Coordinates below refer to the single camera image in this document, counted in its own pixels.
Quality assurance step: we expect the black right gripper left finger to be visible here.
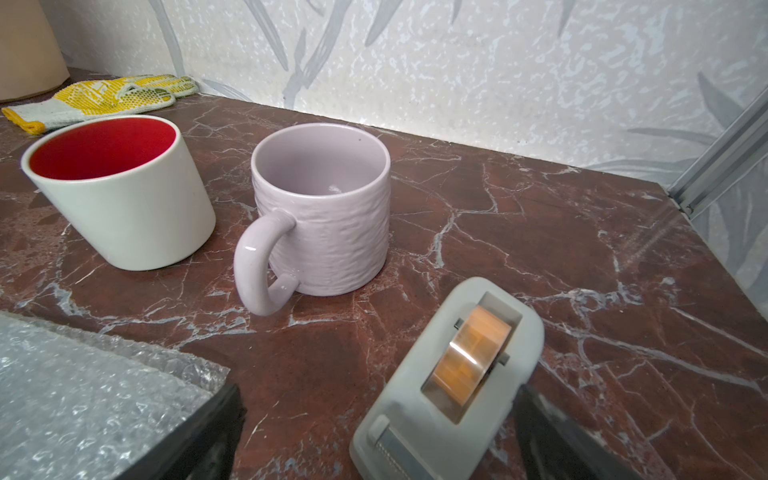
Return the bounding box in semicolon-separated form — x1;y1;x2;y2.
118;383;246;480

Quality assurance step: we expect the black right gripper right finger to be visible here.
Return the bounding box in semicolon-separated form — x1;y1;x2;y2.
512;384;639;479

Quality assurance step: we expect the clear bubble wrap sheet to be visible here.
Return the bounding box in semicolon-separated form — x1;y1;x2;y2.
1;312;229;479

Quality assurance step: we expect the lilac textured ceramic mug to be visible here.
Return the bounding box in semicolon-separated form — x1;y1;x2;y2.
233;123;392;316

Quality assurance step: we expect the grey tape dispenser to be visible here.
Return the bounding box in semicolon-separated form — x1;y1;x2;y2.
350;277;545;479

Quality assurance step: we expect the white mug red inside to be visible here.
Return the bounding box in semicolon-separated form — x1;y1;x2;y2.
21;115;216;271

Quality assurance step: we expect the yellow white work glove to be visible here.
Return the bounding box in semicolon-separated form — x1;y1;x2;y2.
2;74;199;135

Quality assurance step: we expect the beige flower pot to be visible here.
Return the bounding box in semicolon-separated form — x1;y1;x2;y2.
1;0;70;102

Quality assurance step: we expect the aluminium frame crossbar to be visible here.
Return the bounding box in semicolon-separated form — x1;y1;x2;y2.
668;89;767;219

